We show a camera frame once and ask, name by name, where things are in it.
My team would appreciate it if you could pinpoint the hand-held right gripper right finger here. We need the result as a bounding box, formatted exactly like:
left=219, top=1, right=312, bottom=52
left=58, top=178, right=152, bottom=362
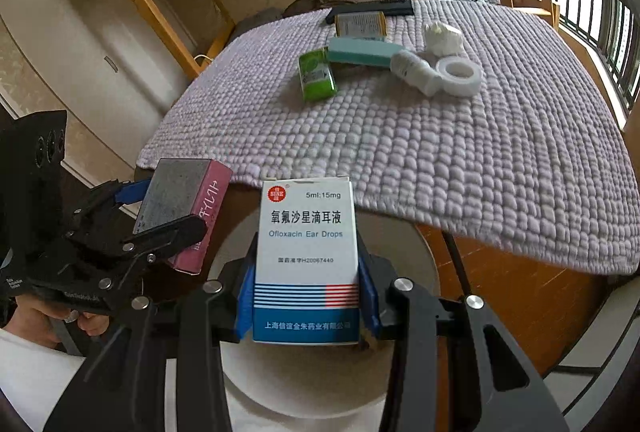
left=357, top=246, right=571, bottom=432

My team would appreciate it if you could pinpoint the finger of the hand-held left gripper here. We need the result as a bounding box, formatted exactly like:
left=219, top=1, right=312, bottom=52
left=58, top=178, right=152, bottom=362
left=75, top=179, right=153, bottom=235
left=95, top=213, right=209, bottom=293

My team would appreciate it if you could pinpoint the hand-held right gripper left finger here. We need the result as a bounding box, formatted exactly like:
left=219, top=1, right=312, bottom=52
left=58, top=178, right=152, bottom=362
left=42, top=243, right=260, bottom=432

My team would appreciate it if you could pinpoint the pink box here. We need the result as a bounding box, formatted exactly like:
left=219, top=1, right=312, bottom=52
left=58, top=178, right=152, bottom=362
left=135, top=158, right=234, bottom=275

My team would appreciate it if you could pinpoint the white medicine box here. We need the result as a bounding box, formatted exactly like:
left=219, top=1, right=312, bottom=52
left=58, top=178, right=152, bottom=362
left=252, top=177, right=362, bottom=346

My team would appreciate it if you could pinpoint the white round bin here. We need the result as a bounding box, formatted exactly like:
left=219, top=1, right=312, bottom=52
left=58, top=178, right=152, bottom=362
left=206, top=211, right=442, bottom=414

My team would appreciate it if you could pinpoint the teal box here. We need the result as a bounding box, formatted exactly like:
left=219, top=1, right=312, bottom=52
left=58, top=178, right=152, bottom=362
left=327, top=36, right=404, bottom=70

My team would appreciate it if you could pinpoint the person's left hand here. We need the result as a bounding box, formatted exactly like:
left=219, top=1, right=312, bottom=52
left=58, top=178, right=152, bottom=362
left=9, top=294, right=109, bottom=349

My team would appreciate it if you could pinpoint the black table leg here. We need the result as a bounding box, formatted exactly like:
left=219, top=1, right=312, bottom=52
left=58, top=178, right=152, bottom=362
left=442, top=229, right=474, bottom=299

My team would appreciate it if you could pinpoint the white wardrobe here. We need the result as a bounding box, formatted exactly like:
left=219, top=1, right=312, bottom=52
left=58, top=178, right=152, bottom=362
left=0, top=0, right=202, bottom=185

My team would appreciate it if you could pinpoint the lavender knitted mat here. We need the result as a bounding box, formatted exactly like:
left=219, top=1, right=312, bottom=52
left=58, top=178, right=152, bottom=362
left=137, top=0, right=640, bottom=275

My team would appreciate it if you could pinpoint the person's white clothing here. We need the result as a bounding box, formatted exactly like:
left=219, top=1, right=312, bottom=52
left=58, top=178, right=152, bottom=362
left=0, top=328, right=101, bottom=428

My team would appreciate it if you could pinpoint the green box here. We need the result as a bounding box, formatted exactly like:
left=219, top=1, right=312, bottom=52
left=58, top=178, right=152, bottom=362
left=298, top=50, right=339, bottom=102

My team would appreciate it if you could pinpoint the white plastic bottle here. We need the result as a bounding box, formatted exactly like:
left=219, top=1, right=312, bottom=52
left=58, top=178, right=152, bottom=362
left=390, top=50, right=444, bottom=98

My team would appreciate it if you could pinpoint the white tape roll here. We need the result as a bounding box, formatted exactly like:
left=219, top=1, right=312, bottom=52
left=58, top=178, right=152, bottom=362
left=434, top=56, right=484, bottom=98

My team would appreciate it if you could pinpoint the crumpled white tissue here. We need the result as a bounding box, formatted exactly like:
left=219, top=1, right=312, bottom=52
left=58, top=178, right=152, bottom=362
left=423, top=22, right=464, bottom=58

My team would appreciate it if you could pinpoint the white and yellow box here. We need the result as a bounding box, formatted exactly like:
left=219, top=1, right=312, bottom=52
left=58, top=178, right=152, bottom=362
left=335, top=10, right=388, bottom=38

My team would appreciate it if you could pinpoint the black flat bar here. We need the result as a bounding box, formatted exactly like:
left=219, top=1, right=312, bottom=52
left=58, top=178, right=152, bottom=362
left=325, top=0, right=415, bottom=25

